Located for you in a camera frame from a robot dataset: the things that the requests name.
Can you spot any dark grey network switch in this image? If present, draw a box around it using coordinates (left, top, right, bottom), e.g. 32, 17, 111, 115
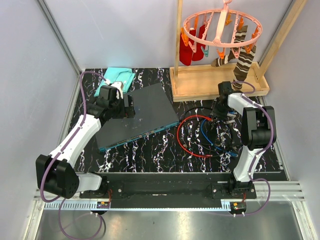
95, 83, 179, 152

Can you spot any red cable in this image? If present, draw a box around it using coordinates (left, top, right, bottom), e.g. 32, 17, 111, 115
176, 115, 221, 158

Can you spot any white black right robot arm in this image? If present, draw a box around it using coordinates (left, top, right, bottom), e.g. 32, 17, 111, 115
211, 81, 277, 199

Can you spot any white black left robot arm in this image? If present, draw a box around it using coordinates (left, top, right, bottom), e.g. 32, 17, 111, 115
35, 81, 135, 203

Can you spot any folded teal cloth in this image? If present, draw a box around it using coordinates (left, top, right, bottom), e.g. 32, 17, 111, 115
94, 67, 135, 97

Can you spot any wooden rack with tray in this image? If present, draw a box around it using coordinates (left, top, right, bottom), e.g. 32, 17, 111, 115
169, 0, 307, 102

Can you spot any brown striped sock long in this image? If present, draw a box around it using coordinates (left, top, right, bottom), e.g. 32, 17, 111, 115
233, 45, 257, 90

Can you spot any red sock right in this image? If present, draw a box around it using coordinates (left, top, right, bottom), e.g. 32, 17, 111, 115
192, 24, 206, 62

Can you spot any red sock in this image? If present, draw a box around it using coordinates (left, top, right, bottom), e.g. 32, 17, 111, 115
192, 24, 206, 62
179, 28, 194, 66

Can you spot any red sock left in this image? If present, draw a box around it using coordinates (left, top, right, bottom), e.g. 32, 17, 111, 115
179, 28, 194, 66

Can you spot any pink round clip hanger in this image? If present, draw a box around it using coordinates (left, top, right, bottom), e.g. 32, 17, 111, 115
179, 0, 263, 59

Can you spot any brown striped sock rear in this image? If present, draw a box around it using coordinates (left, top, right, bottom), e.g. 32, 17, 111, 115
211, 25, 249, 68

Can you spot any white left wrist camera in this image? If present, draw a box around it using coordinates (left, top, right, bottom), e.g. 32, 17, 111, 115
104, 79, 124, 97

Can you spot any black cable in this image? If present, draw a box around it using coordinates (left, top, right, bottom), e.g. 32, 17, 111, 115
182, 106, 243, 158

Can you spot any blue cable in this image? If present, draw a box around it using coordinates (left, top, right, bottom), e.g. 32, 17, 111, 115
199, 112, 238, 157

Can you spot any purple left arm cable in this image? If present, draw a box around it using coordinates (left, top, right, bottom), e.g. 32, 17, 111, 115
39, 70, 111, 238

